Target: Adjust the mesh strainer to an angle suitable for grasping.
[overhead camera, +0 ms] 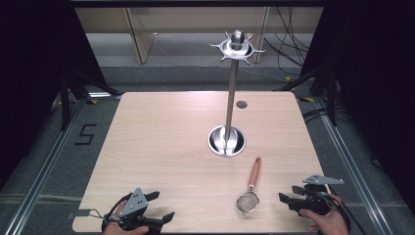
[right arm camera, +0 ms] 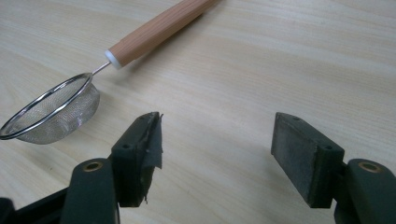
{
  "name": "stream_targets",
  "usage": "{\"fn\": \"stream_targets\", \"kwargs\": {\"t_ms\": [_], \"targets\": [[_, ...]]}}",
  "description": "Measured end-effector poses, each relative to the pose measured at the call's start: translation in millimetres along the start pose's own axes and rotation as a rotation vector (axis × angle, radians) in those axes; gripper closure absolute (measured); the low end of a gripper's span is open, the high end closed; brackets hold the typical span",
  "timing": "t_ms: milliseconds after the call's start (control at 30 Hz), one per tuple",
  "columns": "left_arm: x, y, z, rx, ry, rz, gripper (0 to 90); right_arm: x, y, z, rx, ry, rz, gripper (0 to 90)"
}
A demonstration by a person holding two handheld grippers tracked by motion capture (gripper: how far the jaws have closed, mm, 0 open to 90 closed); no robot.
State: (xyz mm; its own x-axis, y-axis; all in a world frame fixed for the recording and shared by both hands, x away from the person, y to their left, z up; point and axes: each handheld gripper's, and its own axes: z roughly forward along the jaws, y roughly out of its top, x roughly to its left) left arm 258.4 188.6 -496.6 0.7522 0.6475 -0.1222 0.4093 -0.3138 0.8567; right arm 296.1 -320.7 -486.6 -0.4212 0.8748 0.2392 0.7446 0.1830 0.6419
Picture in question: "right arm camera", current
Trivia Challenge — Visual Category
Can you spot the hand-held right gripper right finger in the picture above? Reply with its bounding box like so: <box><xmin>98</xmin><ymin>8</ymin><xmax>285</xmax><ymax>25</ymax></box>
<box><xmin>270</xmin><ymin>112</ymin><xmax>396</xmax><ymax>224</ymax></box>

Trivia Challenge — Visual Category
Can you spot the mesh strainer with wooden handle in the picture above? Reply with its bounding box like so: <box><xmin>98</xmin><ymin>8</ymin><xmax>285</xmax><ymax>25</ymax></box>
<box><xmin>0</xmin><ymin>0</ymin><xmax>222</xmax><ymax>146</ymax></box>

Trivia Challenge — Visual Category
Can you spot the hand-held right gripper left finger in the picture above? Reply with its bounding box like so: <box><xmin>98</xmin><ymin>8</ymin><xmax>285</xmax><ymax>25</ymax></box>
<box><xmin>60</xmin><ymin>111</ymin><xmax>164</xmax><ymax>224</ymax></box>

